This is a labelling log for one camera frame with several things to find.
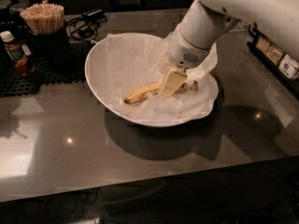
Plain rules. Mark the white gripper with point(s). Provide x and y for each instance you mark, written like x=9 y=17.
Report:
x=181 y=52

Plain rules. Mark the yellow banana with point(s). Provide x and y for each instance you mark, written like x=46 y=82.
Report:
x=141 y=94

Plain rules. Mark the white paper liner sheet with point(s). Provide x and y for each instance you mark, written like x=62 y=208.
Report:
x=134 y=62

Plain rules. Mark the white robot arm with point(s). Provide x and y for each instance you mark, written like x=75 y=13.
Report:
x=206 y=20

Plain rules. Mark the large white bowl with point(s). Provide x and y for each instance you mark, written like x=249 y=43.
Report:
x=99 y=69

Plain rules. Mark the black power adapter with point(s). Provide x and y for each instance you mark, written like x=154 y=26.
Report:
x=92 y=14

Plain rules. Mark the black stick holder cup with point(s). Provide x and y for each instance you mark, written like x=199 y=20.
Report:
x=56 y=49

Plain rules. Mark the bundle of wooden stir sticks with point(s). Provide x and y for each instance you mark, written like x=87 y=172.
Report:
x=44 y=19

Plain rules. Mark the small brown sauce bottle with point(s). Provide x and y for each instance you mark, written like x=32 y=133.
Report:
x=22 y=64

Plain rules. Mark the black rubber grid mat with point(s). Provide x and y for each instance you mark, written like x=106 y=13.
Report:
x=11 y=84

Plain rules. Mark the dark lidded jar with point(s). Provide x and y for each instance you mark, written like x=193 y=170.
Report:
x=10 y=15

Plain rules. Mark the black wire condiment rack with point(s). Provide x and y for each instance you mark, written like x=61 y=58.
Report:
x=280 y=63

